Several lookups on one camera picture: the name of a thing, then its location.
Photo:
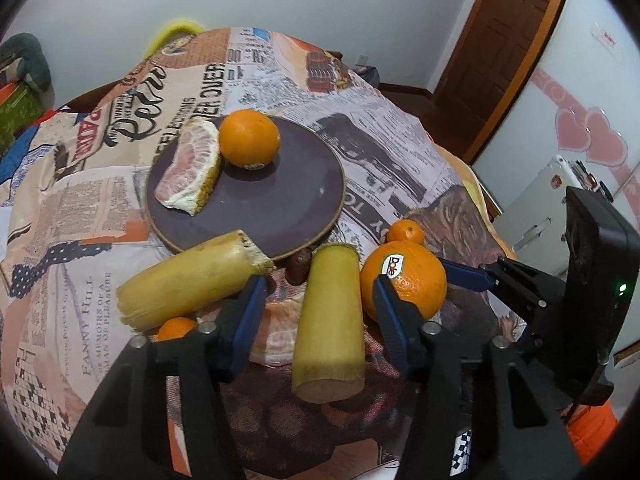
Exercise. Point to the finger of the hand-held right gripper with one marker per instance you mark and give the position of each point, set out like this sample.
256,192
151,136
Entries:
462,275

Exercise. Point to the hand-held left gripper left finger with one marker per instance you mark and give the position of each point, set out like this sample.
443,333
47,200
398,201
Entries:
252,305

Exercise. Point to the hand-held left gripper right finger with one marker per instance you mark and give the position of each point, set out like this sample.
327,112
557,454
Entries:
387,310

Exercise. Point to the large orange with label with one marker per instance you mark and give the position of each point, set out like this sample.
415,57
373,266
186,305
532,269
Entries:
420,280

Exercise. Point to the brown date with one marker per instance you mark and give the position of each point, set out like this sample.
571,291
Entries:
298,267

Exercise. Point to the peeled sugarcane piece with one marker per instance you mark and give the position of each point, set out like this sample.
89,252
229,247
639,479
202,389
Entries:
327,330
190,280

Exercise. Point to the small tangerine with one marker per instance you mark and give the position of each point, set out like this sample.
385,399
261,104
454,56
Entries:
405,232
176,329

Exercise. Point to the dark round plate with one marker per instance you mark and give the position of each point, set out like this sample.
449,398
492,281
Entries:
280,195

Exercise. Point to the peeled pomelo wedge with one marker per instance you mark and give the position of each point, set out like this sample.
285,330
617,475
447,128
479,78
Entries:
192,170

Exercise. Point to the pink heart decal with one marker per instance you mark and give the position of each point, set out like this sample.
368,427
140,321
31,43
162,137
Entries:
587,130

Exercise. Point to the orange garment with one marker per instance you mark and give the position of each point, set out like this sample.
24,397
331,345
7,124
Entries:
592,432

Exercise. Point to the black white checkered cloth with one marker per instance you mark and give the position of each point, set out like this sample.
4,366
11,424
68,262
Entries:
462,452

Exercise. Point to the plain orange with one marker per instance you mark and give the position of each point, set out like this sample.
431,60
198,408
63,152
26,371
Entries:
249,137

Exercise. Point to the newspaper print blanket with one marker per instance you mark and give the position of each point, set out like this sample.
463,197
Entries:
100,210

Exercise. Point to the grey backpack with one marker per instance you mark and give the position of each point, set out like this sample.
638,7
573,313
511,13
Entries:
366,74

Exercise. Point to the brown wooden door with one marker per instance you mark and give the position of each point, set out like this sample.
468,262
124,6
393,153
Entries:
500,50

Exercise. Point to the green bag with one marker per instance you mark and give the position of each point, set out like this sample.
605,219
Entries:
17,115

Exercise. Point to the grey plush toy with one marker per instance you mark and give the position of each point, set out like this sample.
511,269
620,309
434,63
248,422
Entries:
27,57

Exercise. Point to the white wall sign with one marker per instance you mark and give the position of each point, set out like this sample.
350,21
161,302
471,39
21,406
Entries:
606,37

